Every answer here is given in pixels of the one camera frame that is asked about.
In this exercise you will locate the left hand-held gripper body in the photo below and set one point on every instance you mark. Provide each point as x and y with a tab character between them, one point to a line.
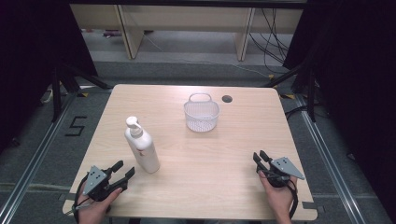
95	180

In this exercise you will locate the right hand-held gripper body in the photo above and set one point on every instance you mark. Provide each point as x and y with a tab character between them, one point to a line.
281	171

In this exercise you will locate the white pump bottle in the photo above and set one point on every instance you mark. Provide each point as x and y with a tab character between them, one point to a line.
142	149

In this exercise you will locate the person's right hand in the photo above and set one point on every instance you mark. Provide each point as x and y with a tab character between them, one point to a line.
277	197

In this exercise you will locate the person's left hand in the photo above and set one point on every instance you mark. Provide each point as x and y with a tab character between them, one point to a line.
95	210

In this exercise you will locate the black metal stand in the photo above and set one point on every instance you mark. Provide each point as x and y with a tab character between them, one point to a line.
306	90
57	93

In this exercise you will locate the black curtain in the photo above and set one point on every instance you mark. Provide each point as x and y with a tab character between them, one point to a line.
34	62
355	77

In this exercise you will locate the beige wooden desk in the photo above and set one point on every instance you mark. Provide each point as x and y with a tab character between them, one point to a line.
186	18

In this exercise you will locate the metal floor rail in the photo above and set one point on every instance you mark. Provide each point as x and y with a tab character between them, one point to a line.
29	171
330	161

